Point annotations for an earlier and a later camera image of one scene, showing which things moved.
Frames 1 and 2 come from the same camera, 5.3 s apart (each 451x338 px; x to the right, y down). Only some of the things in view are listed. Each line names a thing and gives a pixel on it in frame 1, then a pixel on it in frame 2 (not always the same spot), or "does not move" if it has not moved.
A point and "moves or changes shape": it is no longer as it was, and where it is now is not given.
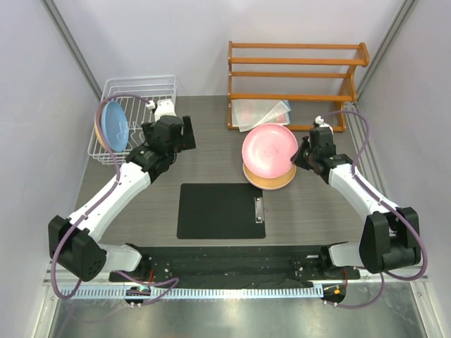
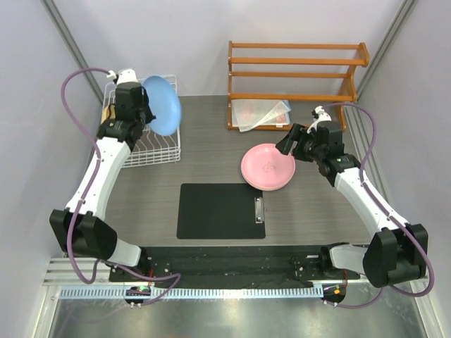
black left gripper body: x=148 y=128 -> x=146 y=113
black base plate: x=238 y=265 does not move
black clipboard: x=221 y=211 does not move
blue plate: x=115 y=126 moves or changes shape
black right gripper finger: x=298 y=158 -> x=294 y=134
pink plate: x=267 y=149 moves or changes shape
